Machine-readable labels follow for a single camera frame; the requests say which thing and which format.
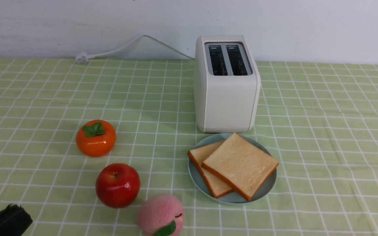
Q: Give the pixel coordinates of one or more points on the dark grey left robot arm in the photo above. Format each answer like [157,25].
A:
[14,220]

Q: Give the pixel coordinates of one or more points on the white two-slot toaster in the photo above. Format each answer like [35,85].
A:
[226,84]

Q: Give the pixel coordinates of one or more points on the light blue plate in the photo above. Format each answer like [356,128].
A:
[210,185]

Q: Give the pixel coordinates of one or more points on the orange persimmon with leaf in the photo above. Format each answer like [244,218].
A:
[96,138]

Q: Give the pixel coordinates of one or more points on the red apple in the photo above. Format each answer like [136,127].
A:
[117,185]

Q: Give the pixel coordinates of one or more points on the pink peach with leaf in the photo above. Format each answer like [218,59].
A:
[161,215]

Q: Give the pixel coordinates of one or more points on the green checkered tablecloth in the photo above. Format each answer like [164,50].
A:
[319,120]

